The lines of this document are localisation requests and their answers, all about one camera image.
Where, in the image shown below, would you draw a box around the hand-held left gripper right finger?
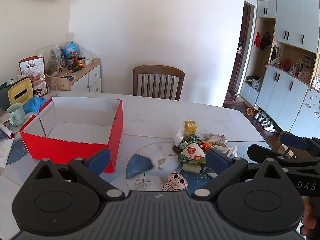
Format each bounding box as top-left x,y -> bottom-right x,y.
191,149 -> 288,201

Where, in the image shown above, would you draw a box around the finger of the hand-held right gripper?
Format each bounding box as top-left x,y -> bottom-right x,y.
279,131 -> 320,151
247,143 -> 320,168

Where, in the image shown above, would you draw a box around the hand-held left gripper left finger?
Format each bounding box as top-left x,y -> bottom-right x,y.
30,148 -> 125,202

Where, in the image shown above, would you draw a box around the red dragon toy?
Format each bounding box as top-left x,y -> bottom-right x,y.
198,141 -> 212,152

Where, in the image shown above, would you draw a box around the white green dumpling plush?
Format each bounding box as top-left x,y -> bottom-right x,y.
178,142 -> 207,165

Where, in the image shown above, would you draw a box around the green soap bar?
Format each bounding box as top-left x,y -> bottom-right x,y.
182,163 -> 200,173

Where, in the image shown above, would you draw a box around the red cardboard box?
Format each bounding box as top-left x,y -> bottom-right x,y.
19,96 -> 124,174

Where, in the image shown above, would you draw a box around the pink cartoon face plush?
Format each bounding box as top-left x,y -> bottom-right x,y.
162,171 -> 188,192

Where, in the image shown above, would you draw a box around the person's right hand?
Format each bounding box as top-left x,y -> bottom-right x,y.
301,204 -> 320,237

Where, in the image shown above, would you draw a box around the dark wooden chair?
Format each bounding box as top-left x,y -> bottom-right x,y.
274,130 -> 298,159
132,65 -> 185,101

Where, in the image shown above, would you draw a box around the white crumpled wrapper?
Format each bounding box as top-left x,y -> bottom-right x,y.
212,145 -> 238,159

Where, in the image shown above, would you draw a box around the row of white shoes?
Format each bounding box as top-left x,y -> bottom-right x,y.
255,112 -> 275,133

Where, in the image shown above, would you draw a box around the small yellow box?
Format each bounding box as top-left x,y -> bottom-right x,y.
184,121 -> 198,133

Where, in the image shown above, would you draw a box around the clear plastic bag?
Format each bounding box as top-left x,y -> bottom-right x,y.
174,125 -> 187,145

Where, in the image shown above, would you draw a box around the large white wardrobe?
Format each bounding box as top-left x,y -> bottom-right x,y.
240,0 -> 320,140

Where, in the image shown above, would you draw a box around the red doormat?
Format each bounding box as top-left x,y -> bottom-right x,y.
224,92 -> 247,107

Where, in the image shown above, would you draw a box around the grey plastic bag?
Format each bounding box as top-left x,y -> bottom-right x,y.
250,77 -> 263,89

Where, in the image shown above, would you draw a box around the white wooden sideboard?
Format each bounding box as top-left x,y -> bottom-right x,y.
45,57 -> 102,93

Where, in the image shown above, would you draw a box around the drinking glass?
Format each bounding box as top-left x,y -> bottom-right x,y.
47,81 -> 58,97

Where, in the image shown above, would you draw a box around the blue rubber gloves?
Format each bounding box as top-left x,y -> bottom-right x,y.
23,97 -> 48,114

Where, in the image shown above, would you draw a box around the light wooden chair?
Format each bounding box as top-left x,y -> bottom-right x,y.
45,74 -> 72,92

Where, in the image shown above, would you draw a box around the mint green mug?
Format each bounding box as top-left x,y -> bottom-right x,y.
6,103 -> 25,127

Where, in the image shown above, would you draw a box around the rolled white paper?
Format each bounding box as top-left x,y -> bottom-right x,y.
0,122 -> 15,138

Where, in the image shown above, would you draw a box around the black hanging bag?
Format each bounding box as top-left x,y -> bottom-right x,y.
260,32 -> 273,50

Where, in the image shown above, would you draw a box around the yellow tissue box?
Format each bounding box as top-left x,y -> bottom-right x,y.
0,77 -> 34,110

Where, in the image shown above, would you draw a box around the red white snack bag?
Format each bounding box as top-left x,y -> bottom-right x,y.
18,56 -> 49,98

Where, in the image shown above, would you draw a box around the blue globe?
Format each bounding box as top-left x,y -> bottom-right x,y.
62,42 -> 79,58

